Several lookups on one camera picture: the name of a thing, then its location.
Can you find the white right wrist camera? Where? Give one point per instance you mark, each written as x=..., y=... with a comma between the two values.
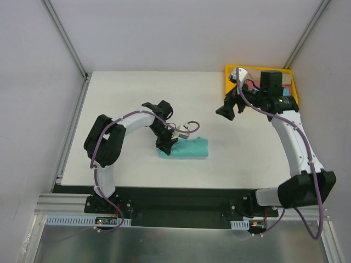
x=238, y=74

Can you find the teal green t shirt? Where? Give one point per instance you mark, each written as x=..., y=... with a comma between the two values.
x=188, y=149

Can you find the left aluminium corner post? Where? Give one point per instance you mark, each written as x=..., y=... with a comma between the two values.
x=53, y=15

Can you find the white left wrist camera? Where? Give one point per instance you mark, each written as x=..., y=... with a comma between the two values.
x=181, y=132

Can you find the blue rolled t shirt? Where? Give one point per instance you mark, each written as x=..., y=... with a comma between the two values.
x=286, y=91

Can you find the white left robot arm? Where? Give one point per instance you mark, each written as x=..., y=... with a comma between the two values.
x=105, y=140

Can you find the left white cable duct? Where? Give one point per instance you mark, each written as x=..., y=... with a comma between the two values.
x=78, y=220

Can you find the pink rolled t shirt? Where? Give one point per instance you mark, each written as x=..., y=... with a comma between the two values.
x=257, y=83

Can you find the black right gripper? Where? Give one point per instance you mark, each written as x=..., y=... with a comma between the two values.
x=233, y=98

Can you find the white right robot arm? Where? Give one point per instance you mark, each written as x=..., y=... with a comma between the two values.
x=309, y=184

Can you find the right white cable duct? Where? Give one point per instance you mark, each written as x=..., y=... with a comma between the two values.
x=243, y=225

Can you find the aluminium corner post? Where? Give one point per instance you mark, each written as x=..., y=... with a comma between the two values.
x=313, y=21
x=53, y=15

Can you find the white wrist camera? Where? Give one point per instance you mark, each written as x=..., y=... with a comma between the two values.
x=181, y=132
x=238, y=74

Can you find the yellow plastic bin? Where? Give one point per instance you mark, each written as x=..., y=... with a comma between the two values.
x=255, y=74

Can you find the beige rolled t shirt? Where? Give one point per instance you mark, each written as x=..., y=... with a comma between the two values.
x=286, y=79

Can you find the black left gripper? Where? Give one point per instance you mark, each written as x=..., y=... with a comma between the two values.
x=164, y=139

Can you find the right aluminium corner post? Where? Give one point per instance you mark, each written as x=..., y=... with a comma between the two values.
x=313, y=21

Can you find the white cable duct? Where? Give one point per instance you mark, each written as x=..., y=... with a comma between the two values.
x=243, y=225
x=78, y=220

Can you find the aluminium rail frame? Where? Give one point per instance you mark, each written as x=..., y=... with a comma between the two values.
x=82, y=199

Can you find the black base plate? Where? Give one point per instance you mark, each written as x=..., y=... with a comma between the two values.
x=188, y=207

